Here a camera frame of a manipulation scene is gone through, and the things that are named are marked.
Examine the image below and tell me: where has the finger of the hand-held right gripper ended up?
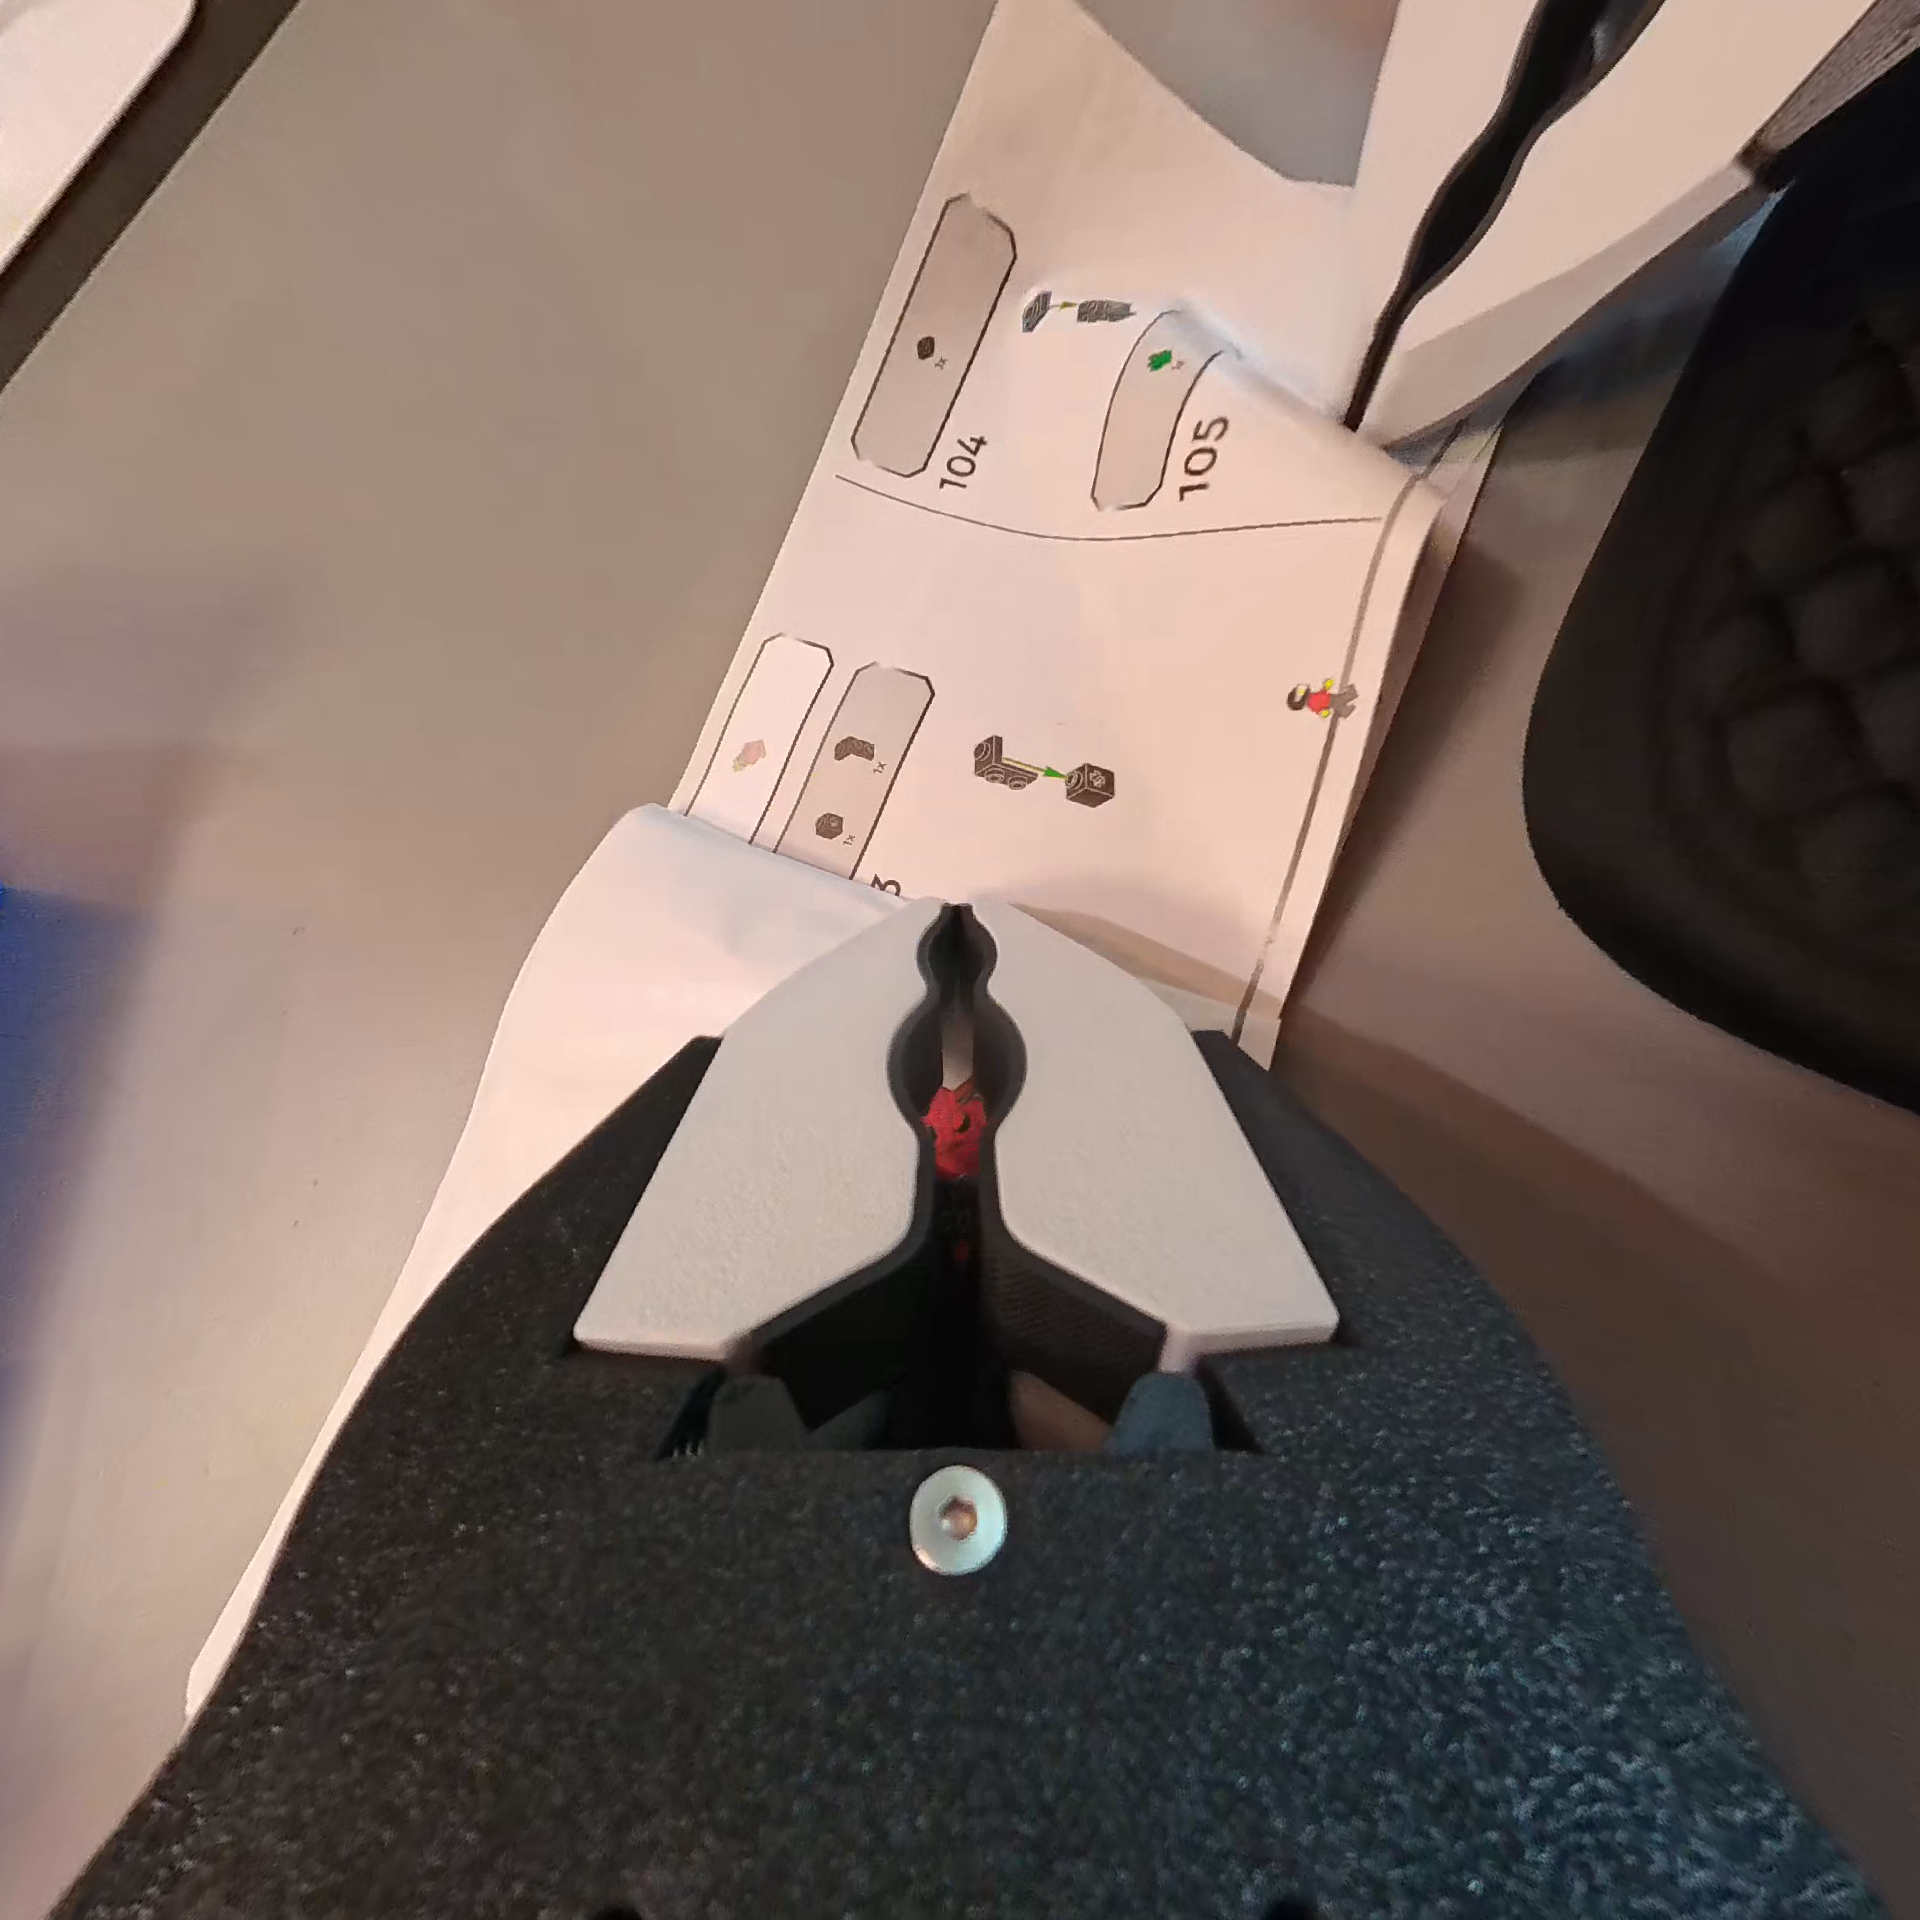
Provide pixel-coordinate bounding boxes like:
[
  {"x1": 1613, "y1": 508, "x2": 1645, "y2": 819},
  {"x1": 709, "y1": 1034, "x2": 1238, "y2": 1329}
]
[
  {"x1": 1347, "y1": 0, "x2": 1596, "y2": 430},
  {"x1": 1357, "y1": 0, "x2": 1888, "y2": 447}
]

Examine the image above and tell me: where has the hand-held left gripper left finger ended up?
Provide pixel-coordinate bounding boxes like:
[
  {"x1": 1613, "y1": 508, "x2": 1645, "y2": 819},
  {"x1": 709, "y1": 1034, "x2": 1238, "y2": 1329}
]
[{"x1": 574, "y1": 897, "x2": 961, "y2": 1369}]

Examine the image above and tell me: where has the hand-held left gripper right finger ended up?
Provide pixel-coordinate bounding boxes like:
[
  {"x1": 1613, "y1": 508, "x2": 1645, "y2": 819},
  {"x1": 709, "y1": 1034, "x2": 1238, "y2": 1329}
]
[{"x1": 966, "y1": 901, "x2": 1341, "y2": 1375}]

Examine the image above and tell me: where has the small red lego piece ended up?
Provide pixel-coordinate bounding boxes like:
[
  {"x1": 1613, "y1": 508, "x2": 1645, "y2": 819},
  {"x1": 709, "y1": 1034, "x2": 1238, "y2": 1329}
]
[{"x1": 919, "y1": 1079, "x2": 998, "y2": 1278}]

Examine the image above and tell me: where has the lego instruction booklet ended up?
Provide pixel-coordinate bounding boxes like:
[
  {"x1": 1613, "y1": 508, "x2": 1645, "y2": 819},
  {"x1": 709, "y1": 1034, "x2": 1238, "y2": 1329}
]
[{"x1": 183, "y1": 0, "x2": 1547, "y2": 1713}]

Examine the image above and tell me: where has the white paper sheet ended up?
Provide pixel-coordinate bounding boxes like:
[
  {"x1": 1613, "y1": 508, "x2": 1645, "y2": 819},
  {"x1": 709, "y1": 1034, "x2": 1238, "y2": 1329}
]
[{"x1": 0, "y1": 0, "x2": 200, "y2": 279}]

